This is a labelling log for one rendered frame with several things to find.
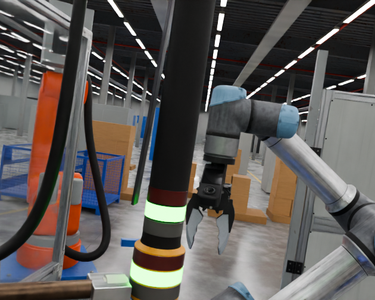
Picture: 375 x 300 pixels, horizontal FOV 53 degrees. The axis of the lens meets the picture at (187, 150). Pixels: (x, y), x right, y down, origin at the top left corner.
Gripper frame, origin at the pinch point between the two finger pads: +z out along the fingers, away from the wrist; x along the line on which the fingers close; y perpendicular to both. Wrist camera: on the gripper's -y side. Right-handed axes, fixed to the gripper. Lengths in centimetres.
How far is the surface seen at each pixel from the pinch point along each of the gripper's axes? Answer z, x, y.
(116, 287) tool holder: -12, 2, -54
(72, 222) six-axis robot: 90, 164, 289
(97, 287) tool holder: -12, 4, -55
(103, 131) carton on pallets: 6, 305, 694
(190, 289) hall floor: 143, 32, 311
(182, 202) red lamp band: -19, -1, -51
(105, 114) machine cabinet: -34, 404, 934
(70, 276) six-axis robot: 140, 151, 273
